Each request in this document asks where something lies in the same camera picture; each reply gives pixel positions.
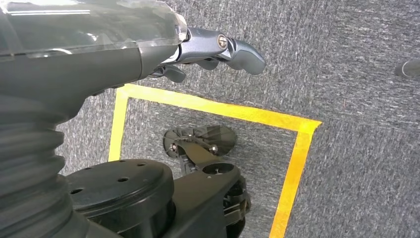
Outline stainless steel workbench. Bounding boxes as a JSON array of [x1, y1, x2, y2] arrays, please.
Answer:
[[393, 58, 420, 79]]

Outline yellow floor tape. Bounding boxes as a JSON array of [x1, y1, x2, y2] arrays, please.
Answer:
[[107, 83, 323, 238]]

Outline black caster wheel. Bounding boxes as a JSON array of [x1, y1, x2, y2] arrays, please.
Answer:
[[163, 124, 238, 158]]

